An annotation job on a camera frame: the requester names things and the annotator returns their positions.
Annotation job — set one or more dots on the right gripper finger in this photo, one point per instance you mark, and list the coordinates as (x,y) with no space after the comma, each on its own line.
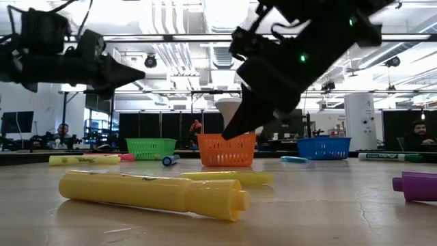
(263,118)
(242,116)

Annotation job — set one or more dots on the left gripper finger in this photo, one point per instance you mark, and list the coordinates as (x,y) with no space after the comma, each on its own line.
(116,83)
(119,70)

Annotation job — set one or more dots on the thin teal marker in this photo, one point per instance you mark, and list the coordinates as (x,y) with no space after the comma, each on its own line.
(293,159)

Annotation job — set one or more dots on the thin yellow marker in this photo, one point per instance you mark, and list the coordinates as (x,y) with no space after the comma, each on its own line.
(239,177)

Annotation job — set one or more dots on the blue plastic basket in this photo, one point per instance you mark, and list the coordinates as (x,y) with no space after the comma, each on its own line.
(323,148)

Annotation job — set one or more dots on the pink highlighter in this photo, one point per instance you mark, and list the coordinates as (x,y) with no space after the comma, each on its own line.
(127,157)

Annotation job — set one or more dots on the yellow highlighter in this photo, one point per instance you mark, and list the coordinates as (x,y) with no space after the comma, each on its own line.
(85,160)
(136,191)

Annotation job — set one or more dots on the blue marker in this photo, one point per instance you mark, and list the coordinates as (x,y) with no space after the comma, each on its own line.
(169,160)

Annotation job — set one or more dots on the white marker green cap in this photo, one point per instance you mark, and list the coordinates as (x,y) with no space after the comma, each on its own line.
(385,157)

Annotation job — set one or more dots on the purple highlighter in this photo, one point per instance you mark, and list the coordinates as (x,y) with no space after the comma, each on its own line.
(420,186)

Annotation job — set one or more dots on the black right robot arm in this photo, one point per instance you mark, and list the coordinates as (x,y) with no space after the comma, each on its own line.
(341,27)

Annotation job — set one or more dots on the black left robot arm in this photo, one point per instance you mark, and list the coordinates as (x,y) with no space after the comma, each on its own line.
(12,65)

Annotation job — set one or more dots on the white light bulb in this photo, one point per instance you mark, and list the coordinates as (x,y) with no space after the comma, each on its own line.
(227,109)

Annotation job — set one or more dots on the large black monitor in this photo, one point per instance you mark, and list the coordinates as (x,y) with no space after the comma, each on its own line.
(293,124)

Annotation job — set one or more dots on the orange plastic basket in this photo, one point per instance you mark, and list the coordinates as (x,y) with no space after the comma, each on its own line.
(225,150)

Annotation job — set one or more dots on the person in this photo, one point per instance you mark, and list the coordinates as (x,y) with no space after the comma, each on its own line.
(195,128)
(62,131)
(419,133)

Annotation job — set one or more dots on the black partition panels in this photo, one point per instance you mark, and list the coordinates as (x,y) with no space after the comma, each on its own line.
(164,128)
(396,126)

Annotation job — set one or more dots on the black computer monitor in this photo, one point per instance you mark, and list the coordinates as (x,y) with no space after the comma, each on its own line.
(17,122)

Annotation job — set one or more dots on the green plastic basket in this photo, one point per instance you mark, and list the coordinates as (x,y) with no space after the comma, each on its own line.
(150,149)

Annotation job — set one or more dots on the white round pillar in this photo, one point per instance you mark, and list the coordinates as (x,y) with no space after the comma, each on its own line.
(360,121)

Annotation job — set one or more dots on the black ceiling camera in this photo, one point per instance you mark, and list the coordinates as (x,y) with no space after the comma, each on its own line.
(150,61)
(392,61)

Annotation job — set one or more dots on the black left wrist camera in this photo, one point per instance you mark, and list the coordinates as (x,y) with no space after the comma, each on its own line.
(44,32)

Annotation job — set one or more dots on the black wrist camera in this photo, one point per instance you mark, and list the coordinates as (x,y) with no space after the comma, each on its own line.
(252,42)
(44,32)

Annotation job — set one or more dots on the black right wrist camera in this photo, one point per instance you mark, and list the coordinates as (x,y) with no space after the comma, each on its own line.
(252,42)

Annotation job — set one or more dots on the black support post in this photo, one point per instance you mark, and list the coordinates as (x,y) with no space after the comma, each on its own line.
(65,116)

